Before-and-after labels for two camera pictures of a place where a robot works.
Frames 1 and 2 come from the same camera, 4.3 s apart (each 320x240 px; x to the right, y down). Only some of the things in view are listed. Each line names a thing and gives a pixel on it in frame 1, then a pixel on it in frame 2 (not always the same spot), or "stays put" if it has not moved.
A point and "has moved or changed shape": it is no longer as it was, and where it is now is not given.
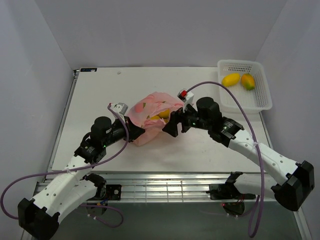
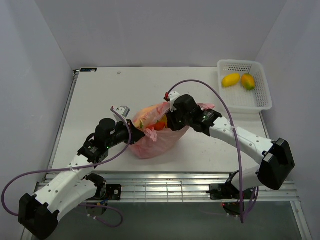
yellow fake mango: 231,79 stays put
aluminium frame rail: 184,187 stays put
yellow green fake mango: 247,81 stays put
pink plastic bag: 148,106 has moved or changed shape
